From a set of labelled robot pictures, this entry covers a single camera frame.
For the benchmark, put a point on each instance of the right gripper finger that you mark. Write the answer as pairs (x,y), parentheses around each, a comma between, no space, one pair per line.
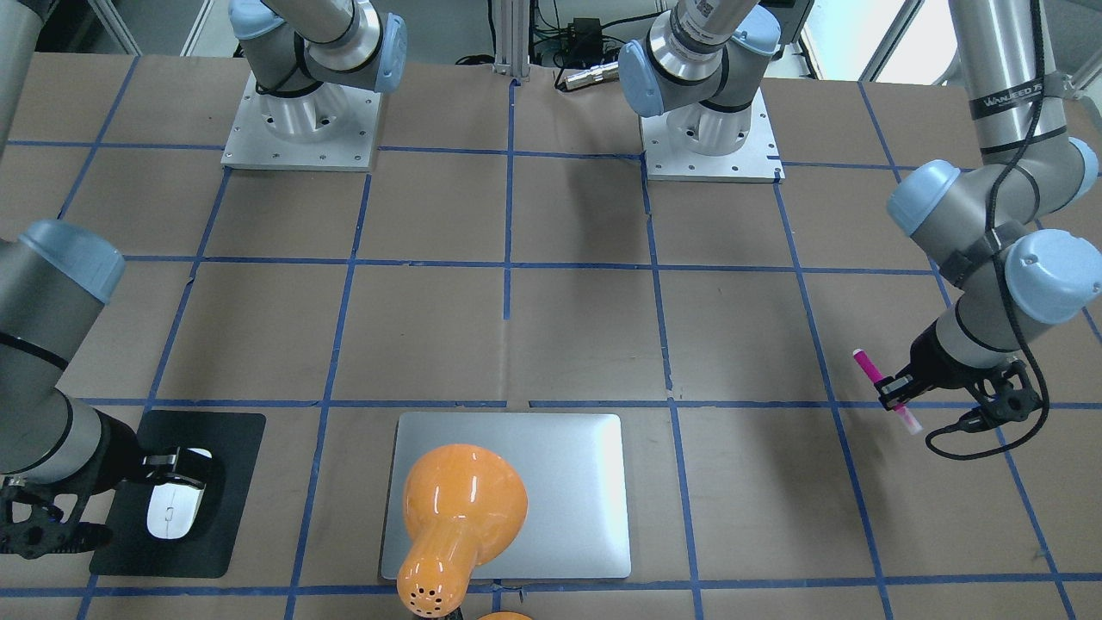
(178,465)

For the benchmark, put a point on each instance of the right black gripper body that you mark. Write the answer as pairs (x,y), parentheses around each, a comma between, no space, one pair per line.
(120,458)

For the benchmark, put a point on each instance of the aluminium frame post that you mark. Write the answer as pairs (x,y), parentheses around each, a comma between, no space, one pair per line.
(512,22)

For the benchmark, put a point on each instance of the black mousepad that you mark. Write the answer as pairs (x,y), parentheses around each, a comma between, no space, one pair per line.
(204,553)

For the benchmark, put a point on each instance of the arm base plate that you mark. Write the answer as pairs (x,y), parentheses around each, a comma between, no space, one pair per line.
(698,144)
(335,128)

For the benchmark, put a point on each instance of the pink marker pen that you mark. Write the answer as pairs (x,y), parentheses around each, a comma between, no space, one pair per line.
(872,372)

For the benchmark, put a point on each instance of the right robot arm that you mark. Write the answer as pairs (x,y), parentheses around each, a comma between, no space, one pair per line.
(318,73)

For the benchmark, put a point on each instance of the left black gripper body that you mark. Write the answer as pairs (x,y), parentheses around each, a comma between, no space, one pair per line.
(938,362)

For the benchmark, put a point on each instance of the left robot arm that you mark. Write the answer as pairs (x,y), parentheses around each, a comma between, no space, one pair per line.
(710,56)

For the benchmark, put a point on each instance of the orange desk lamp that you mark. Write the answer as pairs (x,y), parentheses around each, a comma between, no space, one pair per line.
(462,506)

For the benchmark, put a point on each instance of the silver laptop notebook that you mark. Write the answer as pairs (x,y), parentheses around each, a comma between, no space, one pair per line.
(572,466)

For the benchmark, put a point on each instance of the white computer mouse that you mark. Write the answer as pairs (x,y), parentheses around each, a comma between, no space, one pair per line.
(173,509)

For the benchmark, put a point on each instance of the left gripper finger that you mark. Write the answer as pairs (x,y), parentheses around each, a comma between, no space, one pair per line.
(895,391)

